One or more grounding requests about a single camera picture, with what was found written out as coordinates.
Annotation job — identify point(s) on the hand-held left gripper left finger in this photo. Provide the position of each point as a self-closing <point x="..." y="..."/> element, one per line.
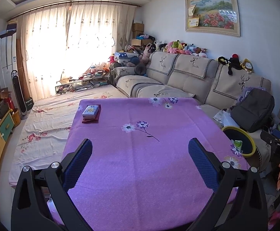
<point x="78" y="163"/>

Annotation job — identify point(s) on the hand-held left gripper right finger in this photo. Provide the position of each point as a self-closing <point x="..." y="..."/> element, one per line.
<point x="202" y="166"/>

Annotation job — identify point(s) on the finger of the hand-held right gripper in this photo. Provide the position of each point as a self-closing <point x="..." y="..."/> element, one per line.
<point x="267" y="137"/>

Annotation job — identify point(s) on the yellow rimmed dark bin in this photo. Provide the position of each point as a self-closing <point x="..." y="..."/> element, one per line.
<point x="253" y="146"/>

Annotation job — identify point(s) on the grey backpack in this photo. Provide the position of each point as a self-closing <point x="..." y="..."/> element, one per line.
<point x="253" y="110"/>

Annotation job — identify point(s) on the card box on red wallet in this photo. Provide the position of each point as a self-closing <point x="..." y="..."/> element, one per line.
<point x="91" y="121"/>

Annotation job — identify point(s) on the loose white papers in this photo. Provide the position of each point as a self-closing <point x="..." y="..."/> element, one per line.
<point x="224" y="119"/>

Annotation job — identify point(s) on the floral bedsheet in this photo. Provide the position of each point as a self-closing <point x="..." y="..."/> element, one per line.
<point x="46" y="125"/>

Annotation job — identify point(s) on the purple floral tablecloth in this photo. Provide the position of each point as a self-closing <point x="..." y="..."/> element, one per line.
<point x="130" y="173"/>

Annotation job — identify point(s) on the blue yellow card box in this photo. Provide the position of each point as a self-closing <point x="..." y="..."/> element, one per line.
<point x="90" y="112"/>

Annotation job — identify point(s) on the yellow plush toy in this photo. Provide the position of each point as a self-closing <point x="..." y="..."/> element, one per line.
<point x="247" y="66"/>

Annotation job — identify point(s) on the yellow wicker basket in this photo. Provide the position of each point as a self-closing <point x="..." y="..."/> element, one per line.
<point x="16" y="118"/>

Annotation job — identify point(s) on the glass coffee table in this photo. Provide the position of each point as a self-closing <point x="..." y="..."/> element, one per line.
<point x="82" y="85"/>

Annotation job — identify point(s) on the beige sofa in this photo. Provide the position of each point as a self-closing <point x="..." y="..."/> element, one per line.
<point x="185" y="86"/>

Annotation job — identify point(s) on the black plush toy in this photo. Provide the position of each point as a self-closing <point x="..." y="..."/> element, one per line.
<point x="232" y="63"/>

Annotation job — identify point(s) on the black white tower fan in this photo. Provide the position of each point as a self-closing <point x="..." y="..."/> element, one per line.
<point x="18" y="96"/>

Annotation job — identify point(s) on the dark round cushion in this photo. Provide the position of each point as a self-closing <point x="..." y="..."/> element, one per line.
<point x="140" y="69"/>

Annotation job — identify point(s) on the star patterned suitcase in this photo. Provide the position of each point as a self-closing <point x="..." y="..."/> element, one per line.
<point x="124" y="57"/>

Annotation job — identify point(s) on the cream embroidered curtain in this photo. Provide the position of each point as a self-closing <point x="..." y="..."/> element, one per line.
<point x="48" y="48"/>

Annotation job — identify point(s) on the row of plush toys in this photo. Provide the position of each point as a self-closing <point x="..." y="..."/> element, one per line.
<point x="178" y="48"/>

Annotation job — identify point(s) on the brown cardboard box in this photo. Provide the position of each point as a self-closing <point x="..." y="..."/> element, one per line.
<point x="138" y="27"/>
<point x="137" y="42"/>
<point x="137" y="34"/>

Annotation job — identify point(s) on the framed flower painting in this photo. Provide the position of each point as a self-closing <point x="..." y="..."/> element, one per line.
<point x="214" y="12"/>

